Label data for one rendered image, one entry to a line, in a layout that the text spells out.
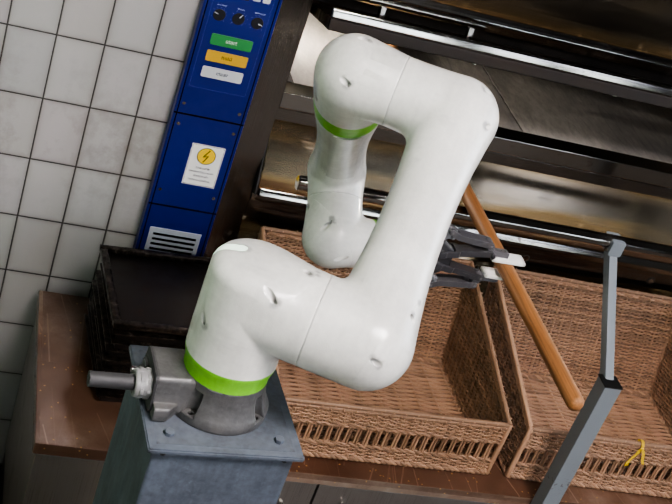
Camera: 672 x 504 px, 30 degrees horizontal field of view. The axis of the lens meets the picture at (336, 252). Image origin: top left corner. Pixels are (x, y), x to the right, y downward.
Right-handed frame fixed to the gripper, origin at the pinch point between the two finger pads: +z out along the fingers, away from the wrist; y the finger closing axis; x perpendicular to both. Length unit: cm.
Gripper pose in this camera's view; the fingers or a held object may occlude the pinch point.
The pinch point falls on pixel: (503, 266)
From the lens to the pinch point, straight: 239.0
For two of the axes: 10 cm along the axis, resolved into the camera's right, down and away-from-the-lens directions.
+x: 1.9, 5.6, -8.0
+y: -3.1, 8.1, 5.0
